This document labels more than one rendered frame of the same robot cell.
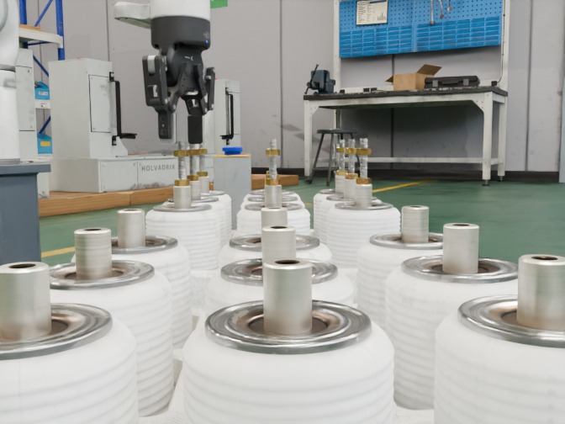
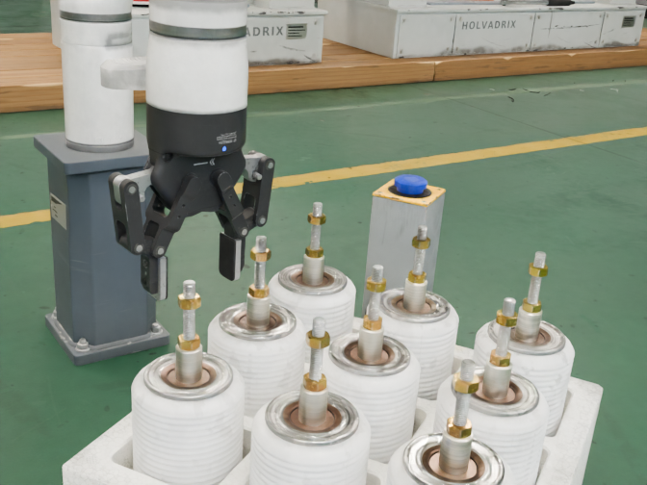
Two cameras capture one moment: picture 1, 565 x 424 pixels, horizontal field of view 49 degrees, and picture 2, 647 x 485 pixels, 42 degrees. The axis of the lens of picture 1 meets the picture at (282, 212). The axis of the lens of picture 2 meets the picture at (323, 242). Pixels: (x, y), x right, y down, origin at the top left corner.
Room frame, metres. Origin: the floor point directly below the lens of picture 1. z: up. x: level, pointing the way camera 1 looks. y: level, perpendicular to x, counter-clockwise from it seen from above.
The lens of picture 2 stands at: (0.29, -0.23, 0.64)
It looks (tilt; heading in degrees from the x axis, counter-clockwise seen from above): 22 degrees down; 26
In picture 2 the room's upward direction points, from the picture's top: 4 degrees clockwise
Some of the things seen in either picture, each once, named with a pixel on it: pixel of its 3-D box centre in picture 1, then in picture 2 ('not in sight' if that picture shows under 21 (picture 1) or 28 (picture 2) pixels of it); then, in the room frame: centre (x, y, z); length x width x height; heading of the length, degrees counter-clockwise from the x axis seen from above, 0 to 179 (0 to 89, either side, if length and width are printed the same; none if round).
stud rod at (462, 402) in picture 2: (363, 167); (461, 406); (0.81, -0.11, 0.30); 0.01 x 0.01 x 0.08
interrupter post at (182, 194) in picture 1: (182, 198); (189, 363); (0.80, 0.13, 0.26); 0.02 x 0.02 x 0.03
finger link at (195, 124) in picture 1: (196, 129); (229, 256); (0.84, 0.12, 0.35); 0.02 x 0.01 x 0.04; 67
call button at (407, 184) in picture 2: (232, 151); (410, 187); (1.21, 0.10, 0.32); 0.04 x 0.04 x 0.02
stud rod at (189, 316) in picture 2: (182, 169); (189, 322); (0.80, 0.13, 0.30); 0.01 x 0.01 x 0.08
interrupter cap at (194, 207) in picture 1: (182, 209); (189, 376); (0.80, 0.13, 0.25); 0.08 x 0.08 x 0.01
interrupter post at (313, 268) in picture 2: (202, 186); (313, 268); (1.04, 0.13, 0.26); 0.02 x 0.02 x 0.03
